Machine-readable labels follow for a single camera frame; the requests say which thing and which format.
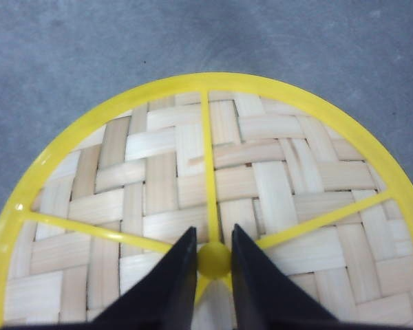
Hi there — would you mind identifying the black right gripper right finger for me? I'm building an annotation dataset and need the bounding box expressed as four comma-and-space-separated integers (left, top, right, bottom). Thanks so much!
231, 225, 341, 329

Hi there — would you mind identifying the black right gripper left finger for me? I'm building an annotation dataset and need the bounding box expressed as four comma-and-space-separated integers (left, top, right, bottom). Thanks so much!
90, 227, 197, 329

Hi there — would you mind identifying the woven bamboo steamer lid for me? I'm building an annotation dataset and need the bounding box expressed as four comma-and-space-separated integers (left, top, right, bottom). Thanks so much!
0, 73, 413, 329

